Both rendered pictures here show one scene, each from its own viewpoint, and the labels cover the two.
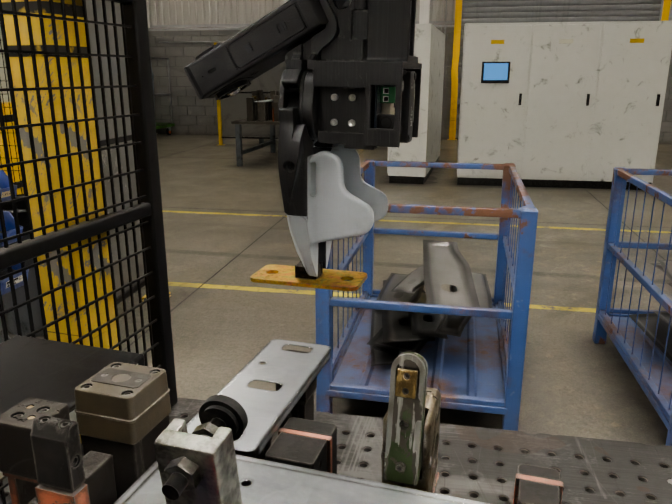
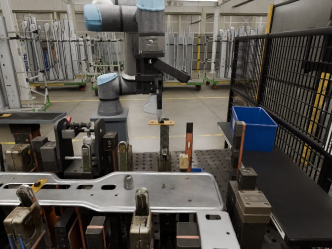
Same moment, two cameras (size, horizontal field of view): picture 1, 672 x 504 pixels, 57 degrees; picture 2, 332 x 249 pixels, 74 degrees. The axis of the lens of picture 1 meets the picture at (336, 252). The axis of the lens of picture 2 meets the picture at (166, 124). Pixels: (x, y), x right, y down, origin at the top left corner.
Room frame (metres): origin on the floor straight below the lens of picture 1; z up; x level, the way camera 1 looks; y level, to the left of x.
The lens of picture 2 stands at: (1.10, -0.16, 1.49)
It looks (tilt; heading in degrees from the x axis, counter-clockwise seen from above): 20 degrees down; 164
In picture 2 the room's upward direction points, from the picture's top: straight up
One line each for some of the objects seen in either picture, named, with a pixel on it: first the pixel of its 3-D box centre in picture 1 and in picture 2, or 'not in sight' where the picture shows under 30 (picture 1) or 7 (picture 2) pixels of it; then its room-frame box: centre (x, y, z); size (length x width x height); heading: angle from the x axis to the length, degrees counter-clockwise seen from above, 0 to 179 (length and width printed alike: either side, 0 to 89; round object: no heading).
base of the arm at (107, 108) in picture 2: not in sight; (109, 104); (-0.23, -0.12, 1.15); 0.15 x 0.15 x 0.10
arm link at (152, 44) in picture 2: not in sight; (151, 45); (0.44, 0.00, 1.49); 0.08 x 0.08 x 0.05
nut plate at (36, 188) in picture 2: not in sight; (37, 184); (0.31, -0.42, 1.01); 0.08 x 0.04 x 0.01; 162
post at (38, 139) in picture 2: not in sight; (47, 176); (0.07, -0.44, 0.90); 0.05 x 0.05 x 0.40; 73
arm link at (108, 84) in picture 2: not in sight; (109, 85); (-0.23, -0.11, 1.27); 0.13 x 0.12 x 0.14; 88
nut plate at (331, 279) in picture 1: (308, 271); (161, 121); (0.45, 0.02, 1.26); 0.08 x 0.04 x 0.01; 73
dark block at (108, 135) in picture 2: not in sight; (113, 175); (0.17, -0.14, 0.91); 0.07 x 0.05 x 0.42; 163
